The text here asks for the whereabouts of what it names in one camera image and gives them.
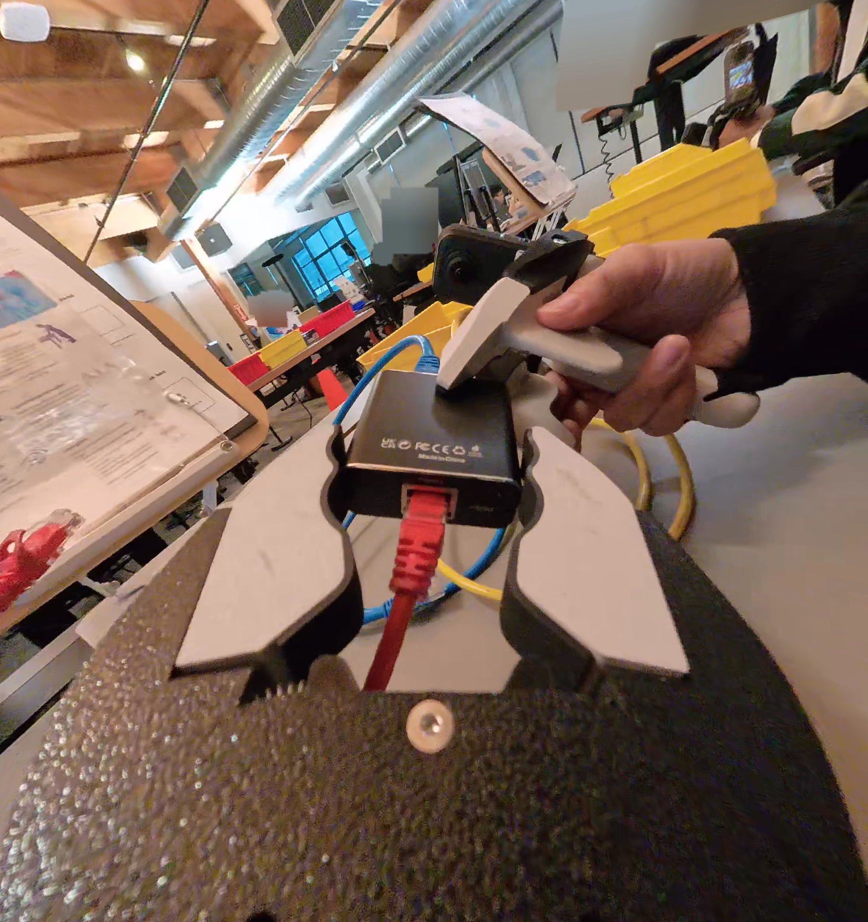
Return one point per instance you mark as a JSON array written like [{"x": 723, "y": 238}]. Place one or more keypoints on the page holder ledge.
[{"x": 181, "y": 481}]

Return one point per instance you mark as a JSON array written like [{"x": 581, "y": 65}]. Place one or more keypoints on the red plastic bin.
[
  {"x": 248, "y": 371},
  {"x": 329, "y": 320}
]

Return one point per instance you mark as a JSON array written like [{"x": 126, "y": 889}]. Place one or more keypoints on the black wall speaker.
[{"x": 214, "y": 239}]

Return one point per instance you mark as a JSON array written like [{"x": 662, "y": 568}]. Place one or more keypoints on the white ceiling access point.
[{"x": 23, "y": 21}]

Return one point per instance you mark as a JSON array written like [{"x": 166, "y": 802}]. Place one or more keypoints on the stacked yellow bins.
[{"x": 693, "y": 194}]

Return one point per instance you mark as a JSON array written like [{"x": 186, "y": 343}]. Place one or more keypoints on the grey desk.
[{"x": 765, "y": 540}]

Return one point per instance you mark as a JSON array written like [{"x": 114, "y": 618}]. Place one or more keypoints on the silver ventilation duct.
[
  {"x": 419, "y": 79},
  {"x": 261, "y": 101}
]

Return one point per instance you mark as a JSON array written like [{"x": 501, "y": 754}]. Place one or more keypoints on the ceiling spot lamp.
[{"x": 135, "y": 62}]

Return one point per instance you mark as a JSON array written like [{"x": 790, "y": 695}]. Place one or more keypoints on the person's right hand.
[{"x": 679, "y": 295}]

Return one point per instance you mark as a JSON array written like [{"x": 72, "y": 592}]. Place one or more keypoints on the black network splitter box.
[{"x": 426, "y": 425}]

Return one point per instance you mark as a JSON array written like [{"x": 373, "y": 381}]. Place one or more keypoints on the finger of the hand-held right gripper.
[
  {"x": 534, "y": 403},
  {"x": 480, "y": 338}
]

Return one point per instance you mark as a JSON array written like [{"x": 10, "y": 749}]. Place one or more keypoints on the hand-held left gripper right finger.
[{"x": 599, "y": 569}]

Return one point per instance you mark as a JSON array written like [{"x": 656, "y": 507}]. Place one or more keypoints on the printed instruction sheet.
[{"x": 81, "y": 360}]

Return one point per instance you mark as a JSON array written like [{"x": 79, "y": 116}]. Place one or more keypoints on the wooden document stand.
[
  {"x": 520, "y": 155},
  {"x": 259, "y": 432}
]

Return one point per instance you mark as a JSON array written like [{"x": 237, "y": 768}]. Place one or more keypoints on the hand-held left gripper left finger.
[{"x": 268, "y": 569}]

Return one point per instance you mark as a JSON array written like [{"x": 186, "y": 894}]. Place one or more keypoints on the small yellow bin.
[{"x": 286, "y": 353}]

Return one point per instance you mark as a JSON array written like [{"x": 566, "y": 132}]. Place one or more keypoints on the person's right forearm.
[{"x": 823, "y": 302}]

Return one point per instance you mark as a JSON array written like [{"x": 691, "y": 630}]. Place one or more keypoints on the yellow plastic bin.
[{"x": 444, "y": 317}]

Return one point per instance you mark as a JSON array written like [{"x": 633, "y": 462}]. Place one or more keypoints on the orange traffic cone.
[{"x": 333, "y": 395}]

